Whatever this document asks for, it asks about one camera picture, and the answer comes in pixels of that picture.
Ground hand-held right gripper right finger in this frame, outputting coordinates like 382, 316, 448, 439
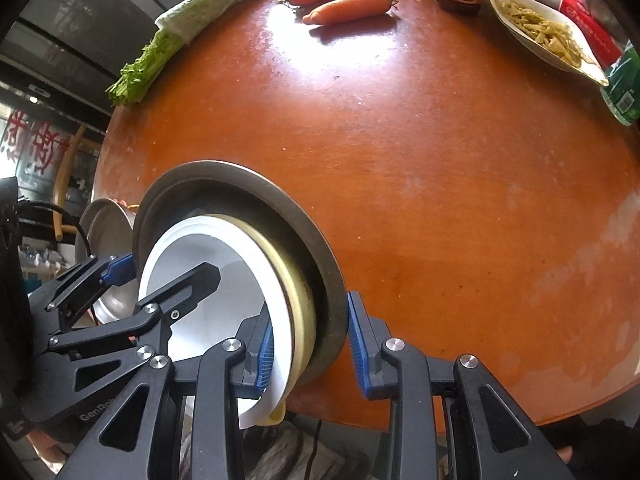
347, 291, 576, 480

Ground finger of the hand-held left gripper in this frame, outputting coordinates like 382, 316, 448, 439
47, 263, 222, 394
45, 254, 137, 332

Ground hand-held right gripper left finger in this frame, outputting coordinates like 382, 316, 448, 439
57, 312, 276, 480

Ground red paper bowl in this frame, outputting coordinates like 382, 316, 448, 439
137, 216, 293, 431

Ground grey refrigerator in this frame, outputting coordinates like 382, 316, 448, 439
15, 0, 231, 78

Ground person's left forearm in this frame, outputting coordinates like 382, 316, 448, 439
25, 427, 76, 476

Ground bagged celery bunch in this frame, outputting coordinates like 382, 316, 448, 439
105, 0, 281, 108

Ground wooden chair with curved armrest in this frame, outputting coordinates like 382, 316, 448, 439
52, 125, 106, 241

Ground steel bowl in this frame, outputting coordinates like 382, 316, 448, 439
131, 160, 348, 386

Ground thick black cable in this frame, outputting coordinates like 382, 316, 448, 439
17, 200, 96, 261

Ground thin black cable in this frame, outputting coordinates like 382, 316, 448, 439
306, 419, 323, 480

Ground person's legs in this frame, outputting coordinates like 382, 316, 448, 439
180, 410, 401, 480

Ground red packet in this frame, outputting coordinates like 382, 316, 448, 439
557, 0, 623, 68

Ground glass door with red characters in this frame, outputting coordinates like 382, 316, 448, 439
0, 105, 68, 191

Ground round steel pan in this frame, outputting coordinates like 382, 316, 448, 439
79, 198, 138, 325

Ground white dish of pickled vegetables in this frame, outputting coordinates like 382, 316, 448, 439
484, 0, 610, 87

